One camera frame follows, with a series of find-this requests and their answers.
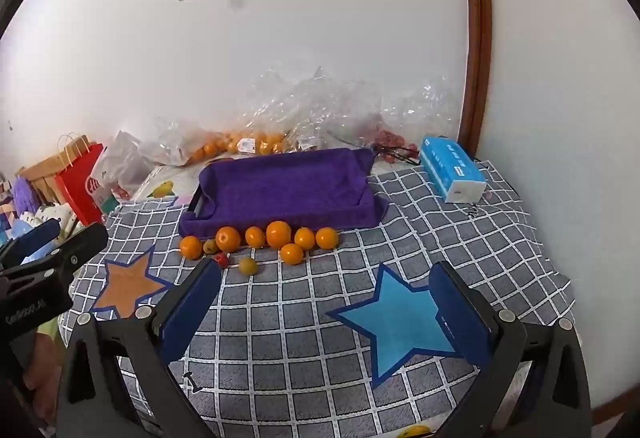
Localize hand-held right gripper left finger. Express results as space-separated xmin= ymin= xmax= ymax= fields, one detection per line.
xmin=54 ymin=257 xmax=223 ymax=438

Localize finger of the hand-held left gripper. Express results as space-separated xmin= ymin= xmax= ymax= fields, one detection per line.
xmin=0 ymin=219 xmax=62 ymax=270
xmin=0 ymin=222 xmax=109 ymax=281

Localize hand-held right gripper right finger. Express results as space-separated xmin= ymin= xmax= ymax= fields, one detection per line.
xmin=429 ymin=261 xmax=593 ymax=438

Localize black tray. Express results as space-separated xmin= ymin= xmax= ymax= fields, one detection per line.
xmin=189 ymin=185 xmax=216 ymax=219

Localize large orange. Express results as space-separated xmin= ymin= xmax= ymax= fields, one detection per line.
xmin=265 ymin=220 xmax=293 ymax=249

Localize purple towel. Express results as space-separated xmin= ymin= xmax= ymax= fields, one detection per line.
xmin=178 ymin=147 xmax=392 ymax=241

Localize person's left hand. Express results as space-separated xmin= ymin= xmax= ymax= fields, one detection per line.
xmin=12 ymin=330 xmax=63 ymax=426

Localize purple plush item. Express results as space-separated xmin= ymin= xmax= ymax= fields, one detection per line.
xmin=10 ymin=175 xmax=41 ymax=214

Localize red paper bag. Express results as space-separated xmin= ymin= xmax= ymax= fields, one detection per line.
xmin=54 ymin=143 xmax=108 ymax=226

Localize brown paper bag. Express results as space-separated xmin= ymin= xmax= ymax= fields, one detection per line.
xmin=17 ymin=133 xmax=93 ymax=204

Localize white plastic bag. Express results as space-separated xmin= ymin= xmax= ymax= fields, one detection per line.
xmin=90 ymin=131 xmax=153 ymax=201

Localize fruit print cardboard box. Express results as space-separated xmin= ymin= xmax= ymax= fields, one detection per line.
xmin=135 ymin=163 xmax=211 ymax=206

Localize checked blanket with stars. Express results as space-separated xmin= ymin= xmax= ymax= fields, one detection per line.
xmin=57 ymin=158 xmax=576 ymax=438

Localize crumpled clear plastic bag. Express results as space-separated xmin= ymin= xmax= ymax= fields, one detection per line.
xmin=137 ymin=115 xmax=226 ymax=166

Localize blue tissue pack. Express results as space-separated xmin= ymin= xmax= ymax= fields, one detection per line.
xmin=419 ymin=135 xmax=488 ymax=204

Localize black eyeglasses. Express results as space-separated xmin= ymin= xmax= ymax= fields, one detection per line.
xmin=372 ymin=143 xmax=421 ymax=164

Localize clear bag of red fruit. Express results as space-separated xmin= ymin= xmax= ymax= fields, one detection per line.
xmin=350 ymin=73 xmax=461 ymax=164

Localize large clear plastic bag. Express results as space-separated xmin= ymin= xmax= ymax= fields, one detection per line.
xmin=240 ymin=63 xmax=386 ymax=151

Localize brown wooden door frame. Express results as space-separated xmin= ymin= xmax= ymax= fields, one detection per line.
xmin=456 ymin=0 xmax=495 ymax=161

